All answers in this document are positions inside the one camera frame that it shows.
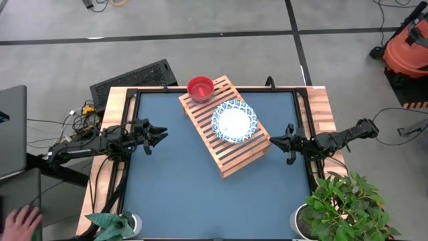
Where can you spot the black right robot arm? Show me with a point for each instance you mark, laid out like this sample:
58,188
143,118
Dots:
337,139

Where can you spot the grey laptop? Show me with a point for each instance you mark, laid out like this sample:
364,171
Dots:
20,194
13,130

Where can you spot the person's hand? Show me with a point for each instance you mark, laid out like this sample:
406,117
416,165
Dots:
20,227

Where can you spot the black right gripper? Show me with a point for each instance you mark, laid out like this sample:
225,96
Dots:
301,144

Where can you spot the black table frame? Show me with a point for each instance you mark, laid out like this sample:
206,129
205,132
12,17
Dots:
150,90

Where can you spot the wooden slatted shelf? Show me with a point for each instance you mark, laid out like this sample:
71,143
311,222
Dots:
234,157

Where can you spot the blue patterned paper bowl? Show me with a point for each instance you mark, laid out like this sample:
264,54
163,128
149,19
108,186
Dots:
234,122

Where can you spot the grey floor tool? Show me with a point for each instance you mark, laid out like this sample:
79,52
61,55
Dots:
413,129

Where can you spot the black perforated grate panel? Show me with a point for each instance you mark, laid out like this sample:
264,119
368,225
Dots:
133,80

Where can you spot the white plant pot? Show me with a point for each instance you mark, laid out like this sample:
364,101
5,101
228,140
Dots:
296,221
137,224

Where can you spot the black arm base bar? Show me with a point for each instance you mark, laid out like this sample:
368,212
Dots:
57,170

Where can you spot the orange shop vacuum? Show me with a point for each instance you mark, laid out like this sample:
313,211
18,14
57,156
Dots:
404,53

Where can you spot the black hazard striped mat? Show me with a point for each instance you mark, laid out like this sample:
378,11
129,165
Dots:
406,93

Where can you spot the black power adapter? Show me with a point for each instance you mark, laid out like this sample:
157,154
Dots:
88,3

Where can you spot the green leafy potted plant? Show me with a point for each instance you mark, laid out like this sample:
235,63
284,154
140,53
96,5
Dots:
347,207

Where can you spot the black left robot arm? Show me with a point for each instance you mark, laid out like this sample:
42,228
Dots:
83,145

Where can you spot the broad leaf green plant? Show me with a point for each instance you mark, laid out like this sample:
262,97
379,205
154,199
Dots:
112,226

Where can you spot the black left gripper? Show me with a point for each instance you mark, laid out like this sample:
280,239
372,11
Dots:
142,132

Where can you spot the red plastic bowl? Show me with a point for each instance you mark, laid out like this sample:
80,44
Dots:
195,87

